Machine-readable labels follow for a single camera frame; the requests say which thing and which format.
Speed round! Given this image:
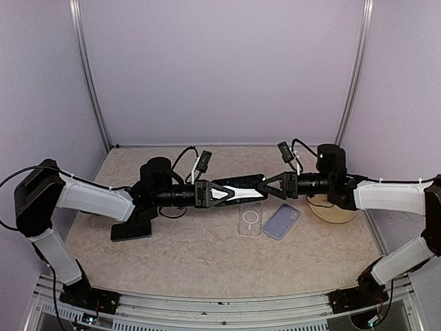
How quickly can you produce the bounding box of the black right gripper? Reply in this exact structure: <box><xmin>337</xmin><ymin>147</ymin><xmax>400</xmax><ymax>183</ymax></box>
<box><xmin>259</xmin><ymin>170</ymin><xmax>334</xmax><ymax>199</ymax></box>

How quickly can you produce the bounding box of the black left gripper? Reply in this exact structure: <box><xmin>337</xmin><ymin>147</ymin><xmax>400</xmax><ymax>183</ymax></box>
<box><xmin>153</xmin><ymin>179</ymin><xmax>234</xmax><ymax>208</ymax></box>

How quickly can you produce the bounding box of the clear case with ring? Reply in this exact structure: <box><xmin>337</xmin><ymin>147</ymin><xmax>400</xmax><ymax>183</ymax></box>
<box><xmin>238</xmin><ymin>201</ymin><xmax>263</xmax><ymax>237</ymax></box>

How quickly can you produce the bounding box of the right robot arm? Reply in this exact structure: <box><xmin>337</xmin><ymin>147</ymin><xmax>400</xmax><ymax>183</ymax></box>
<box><xmin>257</xmin><ymin>143</ymin><xmax>440</xmax><ymax>306</ymax></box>

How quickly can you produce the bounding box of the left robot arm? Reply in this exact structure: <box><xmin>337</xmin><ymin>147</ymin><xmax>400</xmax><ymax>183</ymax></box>
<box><xmin>14</xmin><ymin>157</ymin><xmax>235</xmax><ymax>307</ymax></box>

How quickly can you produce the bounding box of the clear case upper horizontal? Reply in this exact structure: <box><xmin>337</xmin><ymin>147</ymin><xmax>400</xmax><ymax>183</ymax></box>
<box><xmin>211</xmin><ymin>185</ymin><xmax>268</xmax><ymax>207</ymax></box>

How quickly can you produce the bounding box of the lavender phone case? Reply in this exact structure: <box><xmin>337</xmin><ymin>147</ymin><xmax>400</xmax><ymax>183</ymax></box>
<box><xmin>262</xmin><ymin>203</ymin><xmax>300</xmax><ymax>241</ymax></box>

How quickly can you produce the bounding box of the beige round plate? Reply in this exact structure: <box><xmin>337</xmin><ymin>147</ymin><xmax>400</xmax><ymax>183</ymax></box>
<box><xmin>305</xmin><ymin>195</ymin><xmax>356</xmax><ymax>224</ymax></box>

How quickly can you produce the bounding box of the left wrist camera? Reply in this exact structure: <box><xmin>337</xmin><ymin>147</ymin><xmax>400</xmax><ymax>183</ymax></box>
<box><xmin>190</xmin><ymin>150</ymin><xmax>212</xmax><ymax>183</ymax></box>

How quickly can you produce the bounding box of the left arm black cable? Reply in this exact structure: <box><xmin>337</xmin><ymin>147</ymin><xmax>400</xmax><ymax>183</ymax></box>
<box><xmin>0</xmin><ymin>145</ymin><xmax>201</xmax><ymax>232</ymax></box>

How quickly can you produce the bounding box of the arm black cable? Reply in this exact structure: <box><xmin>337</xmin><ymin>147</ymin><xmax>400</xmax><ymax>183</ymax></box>
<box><xmin>291</xmin><ymin>138</ymin><xmax>441</xmax><ymax>185</ymax></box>
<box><xmin>0</xmin><ymin>145</ymin><xmax>201</xmax><ymax>232</ymax></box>

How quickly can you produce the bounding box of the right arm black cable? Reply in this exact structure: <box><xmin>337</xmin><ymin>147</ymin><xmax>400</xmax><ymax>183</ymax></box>
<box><xmin>291</xmin><ymin>138</ymin><xmax>441</xmax><ymax>185</ymax></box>

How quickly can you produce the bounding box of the front aluminium rail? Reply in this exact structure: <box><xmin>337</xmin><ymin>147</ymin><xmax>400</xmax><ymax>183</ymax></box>
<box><xmin>21</xmin><ymin>274</ymin><xmax>426</xmax><ymax>330</ymax></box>

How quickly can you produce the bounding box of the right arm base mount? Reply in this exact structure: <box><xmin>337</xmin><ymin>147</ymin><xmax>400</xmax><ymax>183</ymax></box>
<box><xmin>328</xmin><ymin>269</ymin><xmax>389</xmax><ymax>314</ymax></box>

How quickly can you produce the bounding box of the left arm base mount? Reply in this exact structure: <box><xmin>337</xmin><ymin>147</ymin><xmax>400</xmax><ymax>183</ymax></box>
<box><xmin>59</xmin><ymin>261</ymin><xmax>120</xmax><ymax>315</ymax></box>

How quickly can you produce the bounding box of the right aluminium frame post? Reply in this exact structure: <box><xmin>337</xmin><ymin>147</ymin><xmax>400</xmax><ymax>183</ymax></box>
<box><xmin>334</xmin><ymin>0</ymin><xmax>375</xmax><ymax>146</ymax></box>

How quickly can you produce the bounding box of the aluminium frame post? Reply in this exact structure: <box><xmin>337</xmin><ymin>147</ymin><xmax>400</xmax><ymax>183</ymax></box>
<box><xmin>334</xmin><ymin>0</ymin><xmax>375</xmax><ymax>146</ymax></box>
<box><xmin>69</xmin><ymin>0</ymin><xmax>112</xmax><ymax>152</ymax></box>

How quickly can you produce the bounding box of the left aluminium frame post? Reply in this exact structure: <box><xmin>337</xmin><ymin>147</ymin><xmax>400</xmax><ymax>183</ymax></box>
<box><xmin>69</xmin><ymin>0</ymin><xmax>112</xmax><ymax>152</ymax></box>

